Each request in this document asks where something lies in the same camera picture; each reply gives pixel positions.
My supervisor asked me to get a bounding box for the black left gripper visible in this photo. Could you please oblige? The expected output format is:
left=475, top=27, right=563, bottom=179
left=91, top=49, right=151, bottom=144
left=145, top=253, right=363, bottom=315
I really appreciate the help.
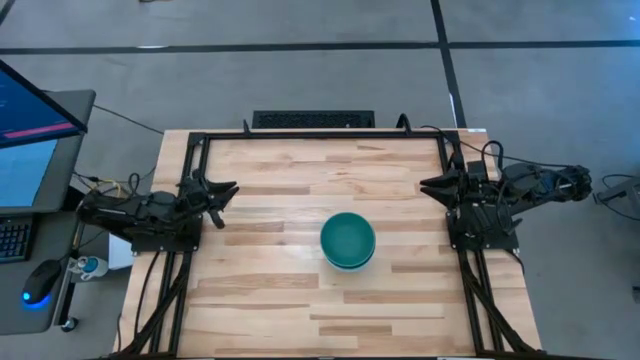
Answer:
left=178, top=172, right=241, bottom=230

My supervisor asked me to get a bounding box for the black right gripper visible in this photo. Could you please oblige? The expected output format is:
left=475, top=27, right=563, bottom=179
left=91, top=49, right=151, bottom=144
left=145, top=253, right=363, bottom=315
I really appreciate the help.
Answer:
left=419, top=160, right=494, bottom=211

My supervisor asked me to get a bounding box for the teal bowl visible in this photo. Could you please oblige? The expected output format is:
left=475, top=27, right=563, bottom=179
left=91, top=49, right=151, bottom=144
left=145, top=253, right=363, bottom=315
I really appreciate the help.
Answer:
left=319, top=211, right=377, bottom=269

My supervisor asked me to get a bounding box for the light blue bowl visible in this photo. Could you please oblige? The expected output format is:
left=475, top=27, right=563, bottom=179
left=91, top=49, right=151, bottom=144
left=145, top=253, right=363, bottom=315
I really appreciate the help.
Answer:
left=325, top=257, right=375, bottom=274

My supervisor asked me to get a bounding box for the black keyboard at table top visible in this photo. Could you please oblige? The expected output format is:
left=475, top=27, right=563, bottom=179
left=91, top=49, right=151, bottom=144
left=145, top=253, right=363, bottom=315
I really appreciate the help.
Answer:
left=251, top=109, right=376, bottom=130

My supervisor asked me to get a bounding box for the white box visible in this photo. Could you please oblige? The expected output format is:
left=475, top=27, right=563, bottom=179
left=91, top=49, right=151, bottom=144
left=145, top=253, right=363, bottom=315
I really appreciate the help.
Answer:
left=107, top=233, right=134, bottom=272

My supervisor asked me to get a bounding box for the white bottle blue cap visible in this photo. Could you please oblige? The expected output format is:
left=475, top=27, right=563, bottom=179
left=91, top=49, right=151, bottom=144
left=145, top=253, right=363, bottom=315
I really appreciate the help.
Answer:
left=68, top=254, right=109, bottom=282

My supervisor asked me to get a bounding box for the black computer mouse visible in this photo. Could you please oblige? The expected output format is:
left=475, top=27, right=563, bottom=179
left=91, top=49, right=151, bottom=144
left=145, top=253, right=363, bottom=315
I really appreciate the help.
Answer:
left=20, top=258, right=63, bottom=307

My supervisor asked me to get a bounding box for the computer monitor blue screen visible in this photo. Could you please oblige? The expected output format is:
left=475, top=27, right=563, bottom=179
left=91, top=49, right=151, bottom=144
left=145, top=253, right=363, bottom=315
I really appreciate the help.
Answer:
left=0, top=58, right=89, bottom=150

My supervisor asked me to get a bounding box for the grey keyboard tray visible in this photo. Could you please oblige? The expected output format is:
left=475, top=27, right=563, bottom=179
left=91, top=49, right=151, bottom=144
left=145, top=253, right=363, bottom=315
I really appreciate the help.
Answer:
left=0, top=209, right=84, bottom=337

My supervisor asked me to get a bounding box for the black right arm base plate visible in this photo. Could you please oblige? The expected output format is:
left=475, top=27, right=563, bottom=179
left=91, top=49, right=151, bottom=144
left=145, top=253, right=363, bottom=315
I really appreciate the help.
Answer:
left=446, top=208, right=521, bottom=252

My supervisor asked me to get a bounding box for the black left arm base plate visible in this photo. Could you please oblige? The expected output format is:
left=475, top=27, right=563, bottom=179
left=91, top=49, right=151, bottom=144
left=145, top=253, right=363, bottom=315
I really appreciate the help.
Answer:
left=130, top=219, right=202, bottom=254

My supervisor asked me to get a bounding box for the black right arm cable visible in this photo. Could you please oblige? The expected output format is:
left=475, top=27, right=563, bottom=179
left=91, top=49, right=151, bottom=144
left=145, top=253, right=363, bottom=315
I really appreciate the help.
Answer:
left=419, top=124, right=572, bottom=170

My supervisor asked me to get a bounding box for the black floor cable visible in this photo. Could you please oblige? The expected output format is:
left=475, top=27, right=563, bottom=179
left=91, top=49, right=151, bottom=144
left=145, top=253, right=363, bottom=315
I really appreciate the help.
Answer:
left=92, top=103, right=167, bottom=136

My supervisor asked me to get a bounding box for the black aluminium table frame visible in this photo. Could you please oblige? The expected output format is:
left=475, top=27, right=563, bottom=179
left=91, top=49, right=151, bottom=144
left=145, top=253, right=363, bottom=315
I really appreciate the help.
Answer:
left=114, top=128, right=546, bottom=360

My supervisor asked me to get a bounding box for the grey stand with cables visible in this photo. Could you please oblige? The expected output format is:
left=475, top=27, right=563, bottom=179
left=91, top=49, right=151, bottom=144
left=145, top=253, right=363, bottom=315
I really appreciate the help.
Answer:
left=592, top=173, right=640, bottom=222

